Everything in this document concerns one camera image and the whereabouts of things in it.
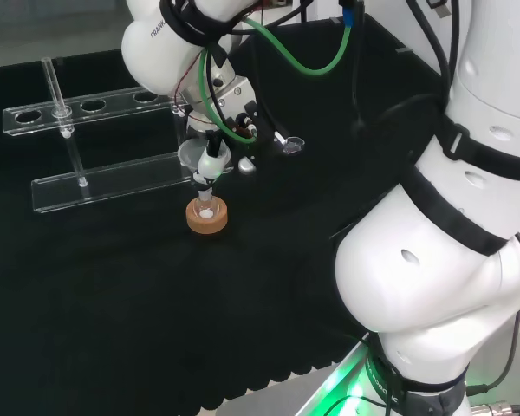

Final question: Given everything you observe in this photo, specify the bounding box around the green cable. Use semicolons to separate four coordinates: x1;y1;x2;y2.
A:
198;15;354;144

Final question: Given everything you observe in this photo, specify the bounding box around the translucent plastic funnel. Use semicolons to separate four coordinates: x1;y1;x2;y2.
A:
177;138;233;194

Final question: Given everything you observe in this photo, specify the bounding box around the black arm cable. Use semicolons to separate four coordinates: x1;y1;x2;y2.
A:
405;0;458;88

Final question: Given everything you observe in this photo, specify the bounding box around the small glass weighing funnel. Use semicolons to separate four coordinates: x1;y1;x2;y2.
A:
282;135;307;156

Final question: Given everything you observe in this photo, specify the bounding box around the cork ring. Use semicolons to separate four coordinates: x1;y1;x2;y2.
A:
185;195;230;236

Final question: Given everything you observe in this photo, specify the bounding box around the glass round-bottom flask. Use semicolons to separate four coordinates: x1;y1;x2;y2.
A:
193;190;220;220

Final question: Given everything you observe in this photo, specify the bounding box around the metal round connector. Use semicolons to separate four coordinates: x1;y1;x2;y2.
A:
471;400;520;416

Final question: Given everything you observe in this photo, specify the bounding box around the black cable with blue plug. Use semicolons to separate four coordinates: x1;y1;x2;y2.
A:
338;0;367;133

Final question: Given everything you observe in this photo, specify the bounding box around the clear acrylic funnel stand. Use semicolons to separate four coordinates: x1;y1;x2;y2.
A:
2;56;235;214

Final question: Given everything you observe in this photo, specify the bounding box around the black bench cloth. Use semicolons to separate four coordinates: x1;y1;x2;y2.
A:
0;12;454;413

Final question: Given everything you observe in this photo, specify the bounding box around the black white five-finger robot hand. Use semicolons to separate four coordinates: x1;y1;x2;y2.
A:
172;76;288;192

